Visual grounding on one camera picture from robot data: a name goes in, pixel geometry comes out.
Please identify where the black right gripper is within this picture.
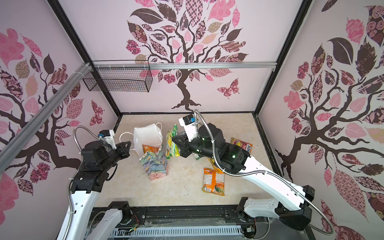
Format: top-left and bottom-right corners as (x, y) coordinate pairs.
(172, 132), (219, 162)

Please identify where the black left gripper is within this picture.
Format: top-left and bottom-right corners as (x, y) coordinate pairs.
(100, 141), (132, 172)

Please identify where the yellow green Fox's candy bag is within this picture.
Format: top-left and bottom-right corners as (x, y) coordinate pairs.
(166, 125), (180, 159)

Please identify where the floral white paper bag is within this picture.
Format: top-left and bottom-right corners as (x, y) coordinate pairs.
(119, 122), (168, 181)

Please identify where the orange white snack packet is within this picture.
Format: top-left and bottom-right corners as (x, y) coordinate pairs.
(202, 168), (225, 196)

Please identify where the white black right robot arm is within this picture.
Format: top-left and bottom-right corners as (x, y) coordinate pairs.
(172, 124), (315, 231)

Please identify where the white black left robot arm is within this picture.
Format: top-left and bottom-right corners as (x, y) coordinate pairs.
(57, 141), (131, 240)

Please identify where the yellow snack bag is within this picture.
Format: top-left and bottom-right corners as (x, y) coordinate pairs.
(209, 158), (224, 174)

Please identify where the orange Fox's candy bag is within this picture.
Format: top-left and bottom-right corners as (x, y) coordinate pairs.
(231, 138), (253, 153)

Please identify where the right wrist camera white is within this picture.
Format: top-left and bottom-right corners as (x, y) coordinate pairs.
(179, 114), (198, 142)

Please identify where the right metal cable conduit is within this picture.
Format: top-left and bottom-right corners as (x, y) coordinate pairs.
(193, 109), (335, 236)

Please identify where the metal cable conduit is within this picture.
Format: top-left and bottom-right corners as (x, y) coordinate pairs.
(193, 109), (335, 236)
(61, 125), (101, 240)

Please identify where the left metal cable conduit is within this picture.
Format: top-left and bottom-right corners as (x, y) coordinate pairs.
(61, 125), (101, 240)

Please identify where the black wire basket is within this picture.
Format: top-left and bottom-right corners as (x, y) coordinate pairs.
(83, 60), (153, 93)

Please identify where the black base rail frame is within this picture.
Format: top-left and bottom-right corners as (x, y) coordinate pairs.
(83, 202), (314, 240)

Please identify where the white slotted cable duct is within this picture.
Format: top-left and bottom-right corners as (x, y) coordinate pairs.
(105, 226), (243, 240)

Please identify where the aluminium rail back wall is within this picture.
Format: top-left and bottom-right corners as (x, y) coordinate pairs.
(94, 62), (277, 70)

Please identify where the aluminium rail wall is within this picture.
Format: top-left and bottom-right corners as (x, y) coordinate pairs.
(1, 63), (91, 173)
(94, 62), (277, 70)

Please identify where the aluminium rail left wall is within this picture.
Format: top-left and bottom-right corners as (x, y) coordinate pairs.
(1, 63), (91, 173)

